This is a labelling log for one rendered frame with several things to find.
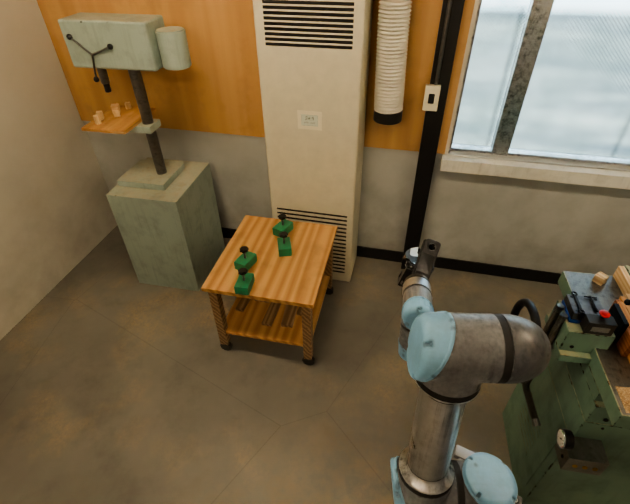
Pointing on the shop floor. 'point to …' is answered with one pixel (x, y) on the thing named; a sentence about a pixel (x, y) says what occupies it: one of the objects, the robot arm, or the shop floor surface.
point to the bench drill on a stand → (85, 33)
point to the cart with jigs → (273, 281)
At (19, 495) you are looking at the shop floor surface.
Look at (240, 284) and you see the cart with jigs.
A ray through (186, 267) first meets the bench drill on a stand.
